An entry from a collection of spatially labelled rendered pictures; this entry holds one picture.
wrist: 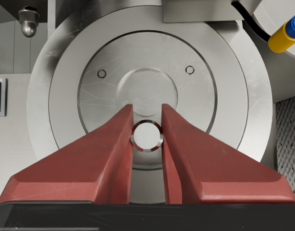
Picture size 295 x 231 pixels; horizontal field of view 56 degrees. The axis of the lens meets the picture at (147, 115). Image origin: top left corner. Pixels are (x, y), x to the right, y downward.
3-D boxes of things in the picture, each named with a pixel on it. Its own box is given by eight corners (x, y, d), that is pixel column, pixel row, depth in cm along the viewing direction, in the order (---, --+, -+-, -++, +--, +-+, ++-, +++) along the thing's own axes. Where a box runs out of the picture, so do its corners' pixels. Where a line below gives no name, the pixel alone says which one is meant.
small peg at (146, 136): (129, 119, 12) (163, 118, 12) (134, 124, 14) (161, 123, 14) (130, 153, 12) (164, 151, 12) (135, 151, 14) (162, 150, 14)
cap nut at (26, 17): (34, 8, 50) (34, 33, 49) (42, 18, 53) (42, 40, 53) (14, 9, 50) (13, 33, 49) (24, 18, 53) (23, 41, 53)
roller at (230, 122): (252, 9, 16) (246, 211, 15) (193, 91, 42) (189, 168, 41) (57, -1, 17) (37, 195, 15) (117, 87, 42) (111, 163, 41)
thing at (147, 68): (214, 24, 15) (223, 166, 14) (207, 39, 17) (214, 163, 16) (75, 31, 15) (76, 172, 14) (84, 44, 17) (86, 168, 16)
